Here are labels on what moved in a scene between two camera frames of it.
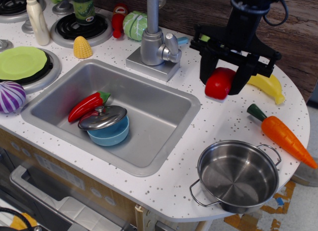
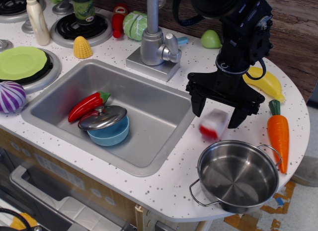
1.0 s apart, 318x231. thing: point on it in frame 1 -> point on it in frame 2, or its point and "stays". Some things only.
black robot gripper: x=235 y=47 -> x=226 y=84
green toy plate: x=22 y=62 stays
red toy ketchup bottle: x=119 y=11 stays
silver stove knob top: x=63 y=7 stays
